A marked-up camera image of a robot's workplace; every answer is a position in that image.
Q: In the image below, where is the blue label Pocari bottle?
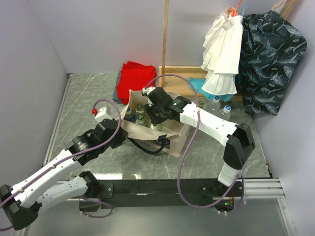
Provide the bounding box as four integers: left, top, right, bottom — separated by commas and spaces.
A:
124, 107, 136, 123

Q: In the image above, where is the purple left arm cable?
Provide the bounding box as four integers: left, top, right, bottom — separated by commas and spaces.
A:
0, 98, 122, 232

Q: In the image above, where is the wooden clothes rack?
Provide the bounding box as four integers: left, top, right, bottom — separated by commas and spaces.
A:
158, 0, 243, 101

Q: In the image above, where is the clear glass bottle green cap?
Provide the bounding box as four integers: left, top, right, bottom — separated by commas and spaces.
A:
135, 103, 145, 115

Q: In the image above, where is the white hanging shirt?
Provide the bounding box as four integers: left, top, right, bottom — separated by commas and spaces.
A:
201, 6, 243, 95

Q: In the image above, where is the clear Pocari Sweat bottle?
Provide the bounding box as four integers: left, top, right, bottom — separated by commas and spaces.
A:
205, 96, 221, 115

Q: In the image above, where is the teal cloth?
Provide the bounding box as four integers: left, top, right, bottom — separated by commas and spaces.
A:
189, 77, 234, 102

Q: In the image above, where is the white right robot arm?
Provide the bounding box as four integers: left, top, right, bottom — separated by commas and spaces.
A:
142, 87, 255, 196

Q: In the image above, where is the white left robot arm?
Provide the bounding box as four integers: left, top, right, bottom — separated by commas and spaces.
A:
0, 119, 127, 231

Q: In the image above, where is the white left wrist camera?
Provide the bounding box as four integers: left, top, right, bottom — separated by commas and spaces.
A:
92, 106, 112, 123

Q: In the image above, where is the dark green Perrier bottle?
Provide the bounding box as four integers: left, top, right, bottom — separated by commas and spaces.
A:
198, 101, 205, 109

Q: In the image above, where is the beige canvas tote bag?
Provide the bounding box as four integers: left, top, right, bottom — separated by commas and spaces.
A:
121, 90, 190, 157

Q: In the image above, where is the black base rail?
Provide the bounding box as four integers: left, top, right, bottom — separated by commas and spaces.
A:
83, 178, 244, 208

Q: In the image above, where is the red folded cloth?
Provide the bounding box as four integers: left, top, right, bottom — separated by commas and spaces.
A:
117, 61, 157, 105

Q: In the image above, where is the orange clothes hanger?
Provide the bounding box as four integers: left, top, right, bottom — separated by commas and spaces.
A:
228, 0, 243, 17

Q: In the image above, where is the grey folded cloth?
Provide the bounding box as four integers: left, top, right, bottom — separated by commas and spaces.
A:
112, 70, 123, 101

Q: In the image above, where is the dark leaf print shirt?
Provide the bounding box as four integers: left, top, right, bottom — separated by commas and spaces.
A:
236, 10, 307, 116

